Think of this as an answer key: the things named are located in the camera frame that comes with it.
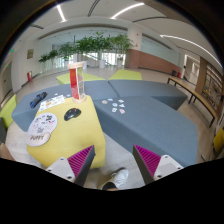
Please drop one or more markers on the yellow upholstered ottoman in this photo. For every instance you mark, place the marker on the yellow upholstered ottoman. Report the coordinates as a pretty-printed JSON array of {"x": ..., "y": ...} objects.
[{"x": 72, "y": 136}]

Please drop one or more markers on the potted green plant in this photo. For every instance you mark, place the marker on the potted green plant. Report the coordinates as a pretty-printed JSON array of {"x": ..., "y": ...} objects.
[
  {"x": 96, "y": 43},
  {"x": 64, "y": 52},
  {"x": 121, "y": 43}
]

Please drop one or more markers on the grey upholstered bench right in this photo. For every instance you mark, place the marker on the grey upholstered bench right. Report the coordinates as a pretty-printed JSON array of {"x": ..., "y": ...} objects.
[{"x": 146, "y": 122}]

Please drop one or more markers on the long wooden bench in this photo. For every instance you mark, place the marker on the long wooden bench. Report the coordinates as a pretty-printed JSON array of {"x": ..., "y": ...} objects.
[{"x": 194, "y": 96}]

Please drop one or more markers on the white sneaker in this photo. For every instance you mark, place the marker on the white sneaker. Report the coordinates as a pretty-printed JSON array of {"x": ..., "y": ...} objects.
[{"x": 116, "y": 180}]

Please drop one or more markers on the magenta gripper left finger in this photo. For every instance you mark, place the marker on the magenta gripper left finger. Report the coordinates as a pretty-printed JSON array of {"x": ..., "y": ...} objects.
[{"x": 75, "y": 168}]

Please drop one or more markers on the round white mouse pad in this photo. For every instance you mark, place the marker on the round white mouse pad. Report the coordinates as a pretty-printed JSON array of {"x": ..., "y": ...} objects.
[{"x": 40, "y": 129}]

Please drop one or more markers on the white sticker sheet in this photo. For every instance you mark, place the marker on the white sticker sheet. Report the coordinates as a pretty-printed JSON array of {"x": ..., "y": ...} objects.
[{"x": 52, "y": 102}]

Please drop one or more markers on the black computer mouse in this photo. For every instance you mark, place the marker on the black computer mouse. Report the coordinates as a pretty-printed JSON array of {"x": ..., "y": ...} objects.
[{"x": 72, "y": 113}]

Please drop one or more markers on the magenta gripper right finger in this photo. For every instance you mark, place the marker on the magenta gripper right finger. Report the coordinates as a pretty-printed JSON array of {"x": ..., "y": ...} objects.
[{"x": 152, "y": 166}]

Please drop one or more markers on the yellow chair right edge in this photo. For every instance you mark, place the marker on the yellow chair right edge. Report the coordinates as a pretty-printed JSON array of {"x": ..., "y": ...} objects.
[{"x": 218, "y": 142}]

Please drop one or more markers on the wooden bookshelf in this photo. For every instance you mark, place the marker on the wooden bookshelf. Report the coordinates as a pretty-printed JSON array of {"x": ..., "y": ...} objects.
[{"x": 210, "y": 85}]

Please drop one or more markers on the yellow-green ottoman right rear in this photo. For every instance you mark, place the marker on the yellow-green ottoman right rear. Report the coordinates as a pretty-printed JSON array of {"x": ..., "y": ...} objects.
[{"x": 126, "y": 75}]

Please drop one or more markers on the dark blue folded cloth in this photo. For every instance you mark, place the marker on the dark blue folded cloth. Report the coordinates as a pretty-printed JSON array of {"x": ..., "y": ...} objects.
[{"x": 38, "y": 98}]

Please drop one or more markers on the yellow-green seat far left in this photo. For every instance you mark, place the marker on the yellow-green seat far left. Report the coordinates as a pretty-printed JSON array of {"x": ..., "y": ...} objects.
[{"x": 6, "y": 112}]

